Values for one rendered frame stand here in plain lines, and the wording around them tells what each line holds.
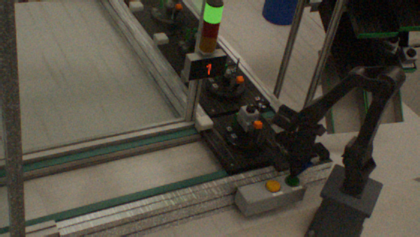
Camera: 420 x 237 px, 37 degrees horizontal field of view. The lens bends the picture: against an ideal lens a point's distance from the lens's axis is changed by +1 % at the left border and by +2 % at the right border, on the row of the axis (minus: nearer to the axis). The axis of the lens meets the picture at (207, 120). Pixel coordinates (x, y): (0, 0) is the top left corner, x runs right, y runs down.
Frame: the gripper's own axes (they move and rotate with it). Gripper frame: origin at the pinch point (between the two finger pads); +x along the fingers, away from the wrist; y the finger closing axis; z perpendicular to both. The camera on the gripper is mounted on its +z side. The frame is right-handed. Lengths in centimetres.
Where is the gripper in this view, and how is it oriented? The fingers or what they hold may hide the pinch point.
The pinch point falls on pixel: (295, 169)
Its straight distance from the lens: 191.3
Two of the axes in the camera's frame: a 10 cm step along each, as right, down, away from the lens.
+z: -4.6, -6.1, 6.5
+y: -8.8, 1.9, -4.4
